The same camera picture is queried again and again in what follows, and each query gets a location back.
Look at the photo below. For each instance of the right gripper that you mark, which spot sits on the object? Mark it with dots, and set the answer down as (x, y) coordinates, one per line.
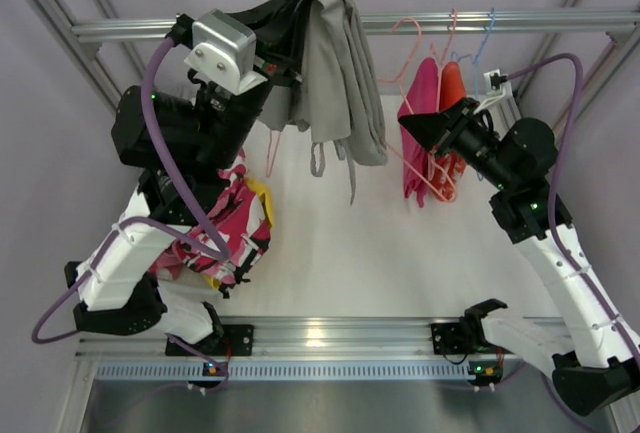
(454, 124)

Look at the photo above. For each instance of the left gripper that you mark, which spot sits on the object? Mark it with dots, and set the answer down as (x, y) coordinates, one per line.
(279, 58)

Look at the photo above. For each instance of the grey trousers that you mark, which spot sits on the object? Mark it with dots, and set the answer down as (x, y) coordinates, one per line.
(338, 100)

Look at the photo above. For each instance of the pink wire hanger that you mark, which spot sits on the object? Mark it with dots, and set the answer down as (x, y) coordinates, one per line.
(272, 151)

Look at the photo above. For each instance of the yellow trousers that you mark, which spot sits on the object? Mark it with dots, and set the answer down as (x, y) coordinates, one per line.
(249, 224)

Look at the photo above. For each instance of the pink patterned trousers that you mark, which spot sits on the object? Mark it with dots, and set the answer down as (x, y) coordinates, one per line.
(179, 254)

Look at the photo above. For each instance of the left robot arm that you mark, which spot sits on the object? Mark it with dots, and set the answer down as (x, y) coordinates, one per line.
(182, 126)

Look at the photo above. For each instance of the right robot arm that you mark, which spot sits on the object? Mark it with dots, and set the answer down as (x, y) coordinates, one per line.
(598, 363)

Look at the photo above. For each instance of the magenta trousers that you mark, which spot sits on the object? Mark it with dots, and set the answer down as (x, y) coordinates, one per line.
(422, 97)

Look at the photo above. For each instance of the orange trousers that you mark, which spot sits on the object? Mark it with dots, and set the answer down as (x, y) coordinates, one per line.
(449, 167)

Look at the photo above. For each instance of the white plastic basket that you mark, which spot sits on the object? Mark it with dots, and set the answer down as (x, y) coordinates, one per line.
(188, 284)

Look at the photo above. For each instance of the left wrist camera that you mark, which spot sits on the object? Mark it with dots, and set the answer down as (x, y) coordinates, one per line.
(224, 51)

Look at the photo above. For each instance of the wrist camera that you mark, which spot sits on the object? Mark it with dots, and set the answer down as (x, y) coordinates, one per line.
(498, 90)
(224, 51)

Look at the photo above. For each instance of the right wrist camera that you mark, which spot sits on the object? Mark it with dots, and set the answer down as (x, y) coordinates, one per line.
(498, 90)

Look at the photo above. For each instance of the blue wire hanger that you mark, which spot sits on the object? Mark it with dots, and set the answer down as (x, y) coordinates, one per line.
(476, 57)

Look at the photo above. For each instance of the aluminium hanging rail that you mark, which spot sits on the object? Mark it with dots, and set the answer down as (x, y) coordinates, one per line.
(556, 20)

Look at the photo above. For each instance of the right aluminium frame post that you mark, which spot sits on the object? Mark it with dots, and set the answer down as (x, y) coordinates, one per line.
(604, 53)

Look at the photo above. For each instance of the aluminium frame post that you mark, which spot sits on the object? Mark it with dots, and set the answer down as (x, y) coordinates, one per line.
(604, 53)
(59, 20)

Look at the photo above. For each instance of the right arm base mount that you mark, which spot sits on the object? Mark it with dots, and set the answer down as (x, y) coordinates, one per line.
(453, 338)

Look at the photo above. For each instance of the left aluminium frame post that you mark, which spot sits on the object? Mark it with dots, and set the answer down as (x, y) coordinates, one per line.
(59, 20)

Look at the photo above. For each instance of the aluminium front rail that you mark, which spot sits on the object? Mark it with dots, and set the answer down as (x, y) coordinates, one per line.
(290, 338)

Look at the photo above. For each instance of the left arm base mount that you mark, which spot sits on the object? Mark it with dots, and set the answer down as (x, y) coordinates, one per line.
(220, 341)

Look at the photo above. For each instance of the slotted cable duct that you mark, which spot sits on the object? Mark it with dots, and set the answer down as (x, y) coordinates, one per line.
(290, 370)

